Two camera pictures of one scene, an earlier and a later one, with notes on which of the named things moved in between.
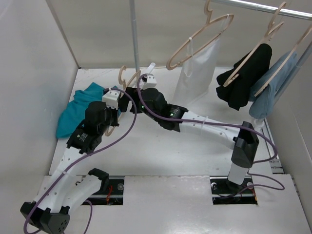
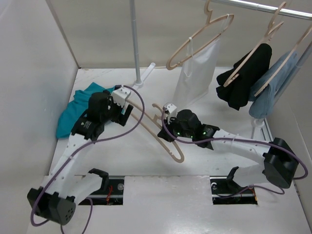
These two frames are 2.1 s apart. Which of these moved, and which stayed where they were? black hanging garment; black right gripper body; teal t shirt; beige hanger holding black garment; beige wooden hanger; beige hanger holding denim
Moved: black right gripper body; beige wooden hanger
Stayed: teal t shirt; beige hanger holding black garment; beige hanger holding denim; black hanging garment
